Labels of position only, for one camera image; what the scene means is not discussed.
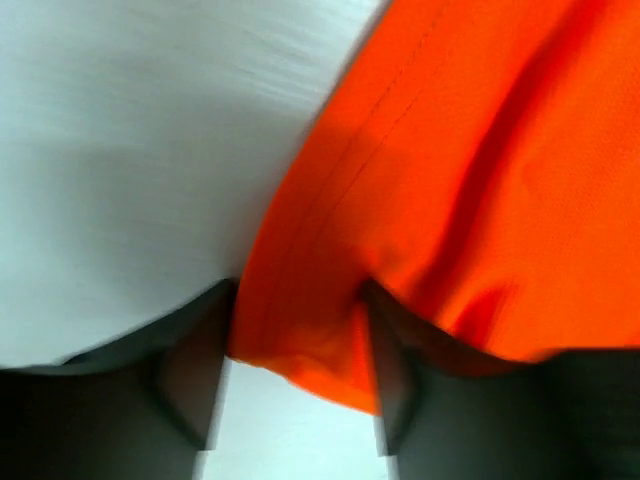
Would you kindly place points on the orange shorts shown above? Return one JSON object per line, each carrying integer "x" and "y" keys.
{"x": 479, "y": 159}

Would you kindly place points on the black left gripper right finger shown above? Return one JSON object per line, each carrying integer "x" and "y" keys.
{"x": 450, "y": 411}

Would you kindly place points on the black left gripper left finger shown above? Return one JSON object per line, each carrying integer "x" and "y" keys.
{"x": 140, "y": 406}

